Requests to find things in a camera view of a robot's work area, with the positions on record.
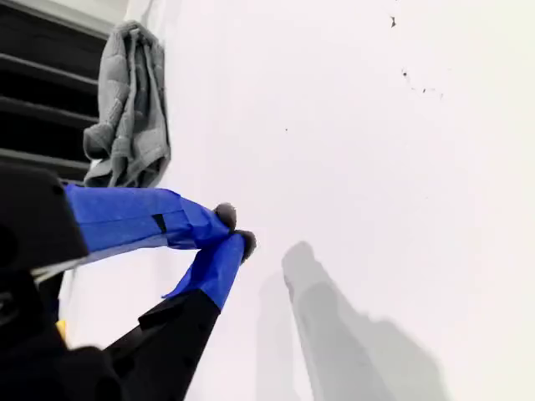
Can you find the crumpled plain grey cloth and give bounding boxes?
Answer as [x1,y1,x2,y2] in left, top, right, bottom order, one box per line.
[82,19,172,189]

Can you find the dark slatted panel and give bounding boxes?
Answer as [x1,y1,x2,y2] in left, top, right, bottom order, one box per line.
[0,0,110,185]

